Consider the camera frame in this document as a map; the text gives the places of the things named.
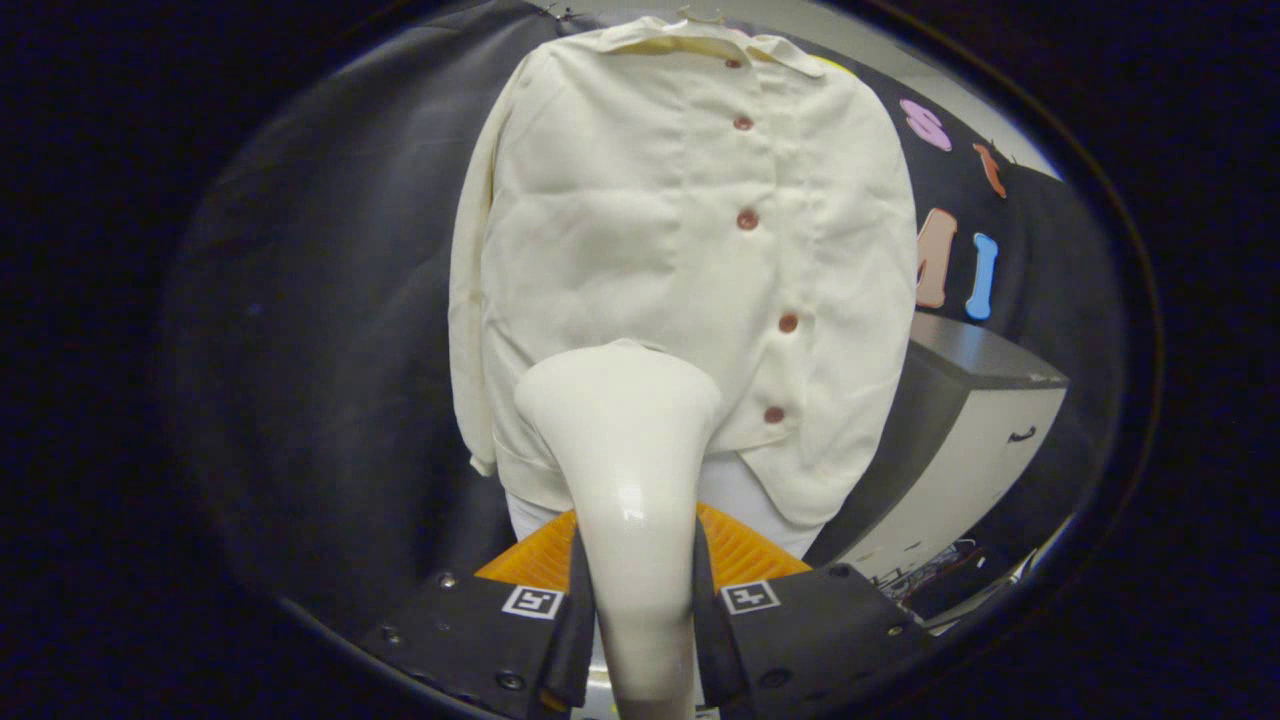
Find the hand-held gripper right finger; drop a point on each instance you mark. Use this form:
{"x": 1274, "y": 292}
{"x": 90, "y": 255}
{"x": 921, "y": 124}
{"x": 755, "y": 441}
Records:
{"x": 708, "y": 640}

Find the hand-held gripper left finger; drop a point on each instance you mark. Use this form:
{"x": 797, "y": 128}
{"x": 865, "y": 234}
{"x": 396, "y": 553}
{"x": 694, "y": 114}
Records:
{"x": 580, "y": 640}

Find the white garment steamer head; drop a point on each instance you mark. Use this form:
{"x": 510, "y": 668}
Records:
{"x": 630, "y": 470}

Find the cream button-up shirt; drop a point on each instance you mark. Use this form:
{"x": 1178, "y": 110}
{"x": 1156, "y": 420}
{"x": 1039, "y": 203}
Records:
{"x": 620, "y": 220}

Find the grey cabinet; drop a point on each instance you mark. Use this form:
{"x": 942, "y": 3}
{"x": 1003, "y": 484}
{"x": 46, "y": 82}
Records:
{"x": 960, "y": 450}

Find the black backdrop cloth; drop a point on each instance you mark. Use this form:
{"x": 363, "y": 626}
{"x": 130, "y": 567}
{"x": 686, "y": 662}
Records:
{"x": 330, "y": 350}

